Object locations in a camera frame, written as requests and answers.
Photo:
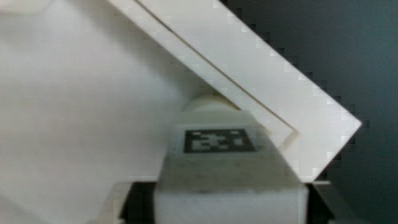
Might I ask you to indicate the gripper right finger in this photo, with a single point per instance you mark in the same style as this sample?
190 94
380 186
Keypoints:
328 210

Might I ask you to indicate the white U-shaped obstacle fence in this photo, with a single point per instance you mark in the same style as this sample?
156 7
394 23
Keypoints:
227 44

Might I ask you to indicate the white table leg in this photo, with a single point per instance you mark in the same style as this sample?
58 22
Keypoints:
225 183

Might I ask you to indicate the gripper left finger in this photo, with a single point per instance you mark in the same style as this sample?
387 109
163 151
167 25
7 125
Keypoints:
128 207

